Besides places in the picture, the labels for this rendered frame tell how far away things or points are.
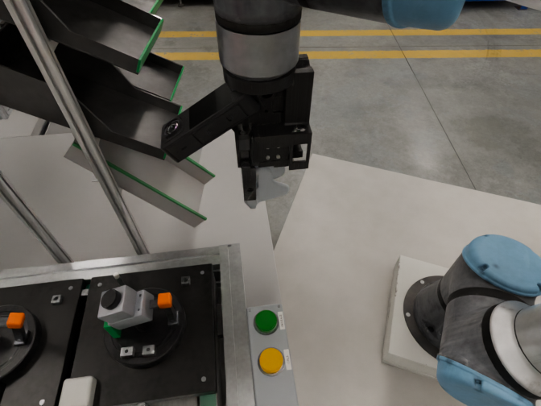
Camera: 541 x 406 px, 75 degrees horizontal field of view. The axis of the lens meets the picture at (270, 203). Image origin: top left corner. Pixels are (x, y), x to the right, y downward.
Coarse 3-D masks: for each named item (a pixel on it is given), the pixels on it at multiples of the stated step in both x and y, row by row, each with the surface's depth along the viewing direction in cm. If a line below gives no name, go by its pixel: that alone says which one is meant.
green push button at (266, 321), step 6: (264, 312) 66; (270, 312) 66; (258, 318) 65; (264, 318) 65; (270, 318) 65; (276, 318) 65; (258, 324) 65; (264, 324) 65; (270, 324) 65; (276, 324) 65; (264, 330) 64; (270, 330) 64
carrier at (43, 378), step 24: (0, 288) 69; (24, 288) 69; (48, 288) 69; (72, 288) 69; (0, 312) 64; (24, 312) 64; (48, 312) 66; (72, 312) 66; (0, 336) 61; (48, 336) 63; (72, 336) 64; (0, 360) 59; (24, 360) 59; (48, 360) 61; (24, 384) 58; (48, 384) 58
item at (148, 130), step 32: (0, 32) 53; (0, 64) 49; (32, 64) 61; (64, 64) 62; (96, 64) 62; (0, 96) 53; (32, 96) 53; (96, 96) 63; (128, 96) 66; (96, 128) 57; (128, 128) 62; (160, 128) 65
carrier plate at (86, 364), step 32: (96, 288) 69; (192, 288) 69; (96, 320) 65; (192, 320) 65; (96, 352) 62; (192, 352) 62; (96, 384) 58; (128, 384) 58; (160, 384) 58; (192, 384) 58
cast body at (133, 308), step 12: (120, 288) 56; (132, 288) 57; (108, 300) 54; (120, 300) 54; (132, 300) 56; (144, 300) 57; (108, 312) 54; (120, 312) 53; (132, 312) 55; (144, 312) 56; (108, 324) 56; (120, 324) 57; (132, 324) 57
